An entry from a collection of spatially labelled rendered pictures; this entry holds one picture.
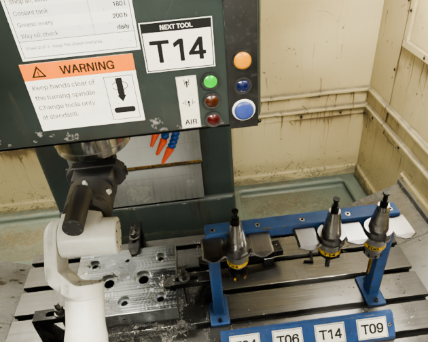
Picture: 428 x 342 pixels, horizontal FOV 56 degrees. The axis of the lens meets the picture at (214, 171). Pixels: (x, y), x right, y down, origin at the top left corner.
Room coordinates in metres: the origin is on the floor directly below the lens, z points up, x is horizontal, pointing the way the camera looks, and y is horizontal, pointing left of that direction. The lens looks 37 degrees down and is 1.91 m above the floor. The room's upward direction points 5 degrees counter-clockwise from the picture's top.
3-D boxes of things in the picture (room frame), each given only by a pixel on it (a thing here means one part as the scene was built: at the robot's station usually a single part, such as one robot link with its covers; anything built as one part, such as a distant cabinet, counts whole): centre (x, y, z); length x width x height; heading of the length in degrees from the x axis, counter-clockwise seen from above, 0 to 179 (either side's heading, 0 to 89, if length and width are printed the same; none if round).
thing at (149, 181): (1.20, 0.27, 1.16); 0.48 x 0.05 x 0.51; 93
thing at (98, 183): (0.65, 0.25, 1.41); 0.13 x 0.12 x 0.10; 93
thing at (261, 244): (0.64, -0.09, 1.21); 0.07 x 0.05 x 0.01; 3
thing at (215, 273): (0.69, 0.02, 1.05); 0.10 x 0.05 x 0.30; 3
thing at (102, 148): (0.75, 0.25, 1.52); 0.16 x 0.16 x 0.12
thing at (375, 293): (0.71, -0.42, 1.05); 0.10 x 0.05 x 0.30; 3
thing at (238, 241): (0.64, -0.04, 1.26); 0.04 x 0.04 x 0.07
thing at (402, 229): (0.66, -0.42, 1.21); 0.07 x 0.05 x 0.01; 3
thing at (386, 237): (0.65, -0.37, 1.21); 0.06 x 0.06 x 0.03
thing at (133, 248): (0.91, 0.27, 0.97); 0.13 x 0.03 x 0.15; 3
